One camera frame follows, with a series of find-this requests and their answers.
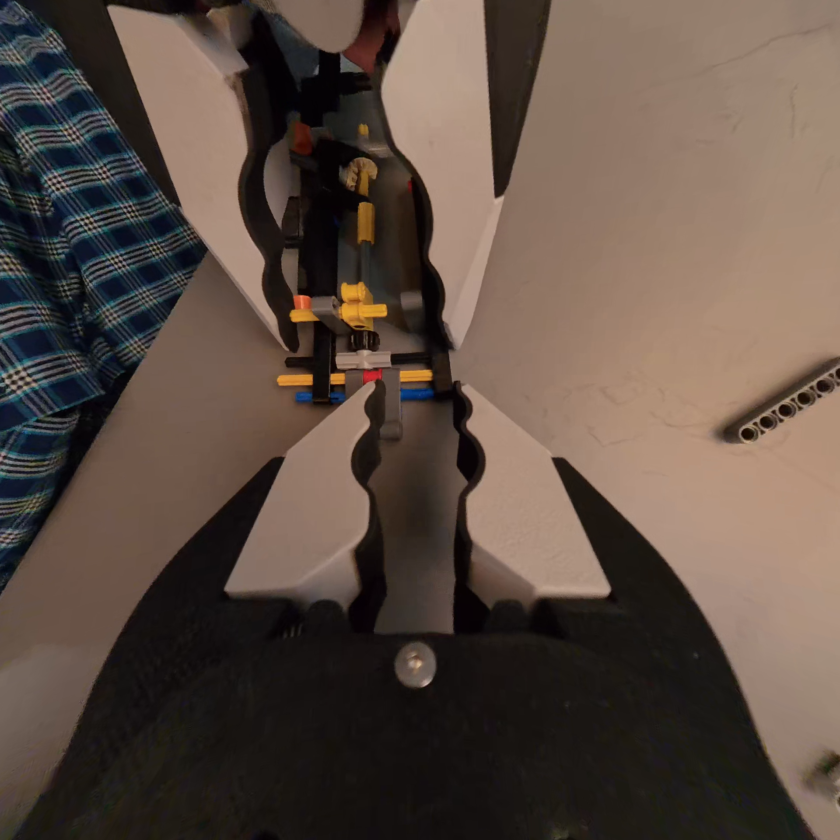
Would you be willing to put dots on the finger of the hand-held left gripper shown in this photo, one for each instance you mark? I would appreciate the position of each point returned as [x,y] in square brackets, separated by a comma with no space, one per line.
[446,118]
[190,131]

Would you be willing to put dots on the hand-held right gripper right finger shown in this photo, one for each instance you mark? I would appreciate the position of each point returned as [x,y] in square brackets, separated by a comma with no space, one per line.
[538,525]

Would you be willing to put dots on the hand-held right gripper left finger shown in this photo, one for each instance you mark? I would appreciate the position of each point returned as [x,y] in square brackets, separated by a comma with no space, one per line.
[295,525]

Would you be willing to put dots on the multicoloured lego chassis assembly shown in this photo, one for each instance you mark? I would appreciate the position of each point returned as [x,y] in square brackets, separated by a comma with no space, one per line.
[358,313]

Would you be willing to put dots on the grey lego beam with holes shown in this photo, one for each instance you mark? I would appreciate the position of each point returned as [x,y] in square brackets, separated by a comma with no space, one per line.
[784,410]

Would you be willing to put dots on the small grey lego connector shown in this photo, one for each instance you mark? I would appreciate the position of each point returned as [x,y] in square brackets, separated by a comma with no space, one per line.
[823,778]

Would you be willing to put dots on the person's left hand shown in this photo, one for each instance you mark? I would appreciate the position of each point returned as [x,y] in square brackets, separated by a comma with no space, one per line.
[377,43]

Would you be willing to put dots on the blue plaid shirt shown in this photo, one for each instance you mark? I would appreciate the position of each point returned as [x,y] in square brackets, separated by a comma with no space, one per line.
[79,229]

